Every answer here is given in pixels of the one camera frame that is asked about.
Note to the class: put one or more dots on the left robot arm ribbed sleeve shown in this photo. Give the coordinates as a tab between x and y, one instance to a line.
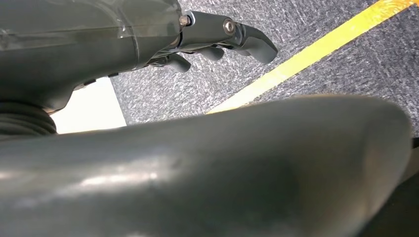
23	121

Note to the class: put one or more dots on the yellow floor tape strip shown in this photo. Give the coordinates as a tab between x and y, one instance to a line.
327	44

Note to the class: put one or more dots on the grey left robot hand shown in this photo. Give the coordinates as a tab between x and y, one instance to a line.
82	42

